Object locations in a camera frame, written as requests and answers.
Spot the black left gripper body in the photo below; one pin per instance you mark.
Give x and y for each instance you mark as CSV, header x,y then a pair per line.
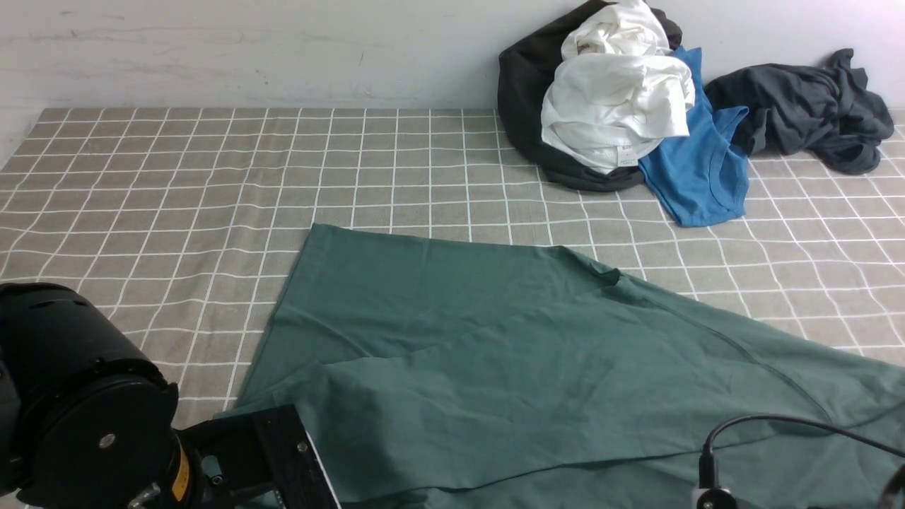
x,y
228,462

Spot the green long-sleeve top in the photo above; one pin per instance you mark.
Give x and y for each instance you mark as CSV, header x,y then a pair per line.
x,y
441,374

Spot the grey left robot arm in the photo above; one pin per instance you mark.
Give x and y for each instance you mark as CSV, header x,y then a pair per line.
x,y
87,422

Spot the grey checked tablecloth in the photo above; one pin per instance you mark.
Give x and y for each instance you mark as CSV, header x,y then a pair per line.
x,y
181,223

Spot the black garment in pile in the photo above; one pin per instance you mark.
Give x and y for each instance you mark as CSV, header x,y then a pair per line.
x,y
527,70

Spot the white garment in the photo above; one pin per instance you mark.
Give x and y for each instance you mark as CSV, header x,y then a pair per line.
x,y
619,90

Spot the blue t-shirt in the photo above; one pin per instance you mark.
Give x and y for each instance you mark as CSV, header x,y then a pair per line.
x,y
701,179

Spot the dark grey crumpled garment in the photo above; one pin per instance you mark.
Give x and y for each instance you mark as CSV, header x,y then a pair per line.
x,y
826,110

